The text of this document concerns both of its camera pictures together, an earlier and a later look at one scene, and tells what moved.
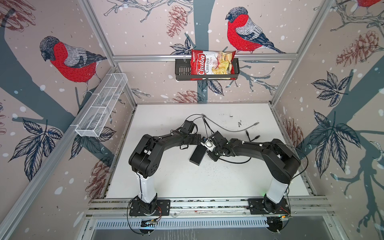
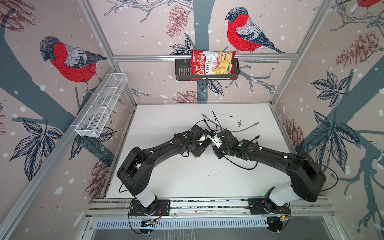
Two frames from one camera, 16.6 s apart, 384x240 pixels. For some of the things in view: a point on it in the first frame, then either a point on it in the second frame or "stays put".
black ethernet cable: (234, 162) to (238, 165)
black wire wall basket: (183, 71) stays put
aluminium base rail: (106, 207) stays put
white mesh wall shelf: (92, 121) stays put
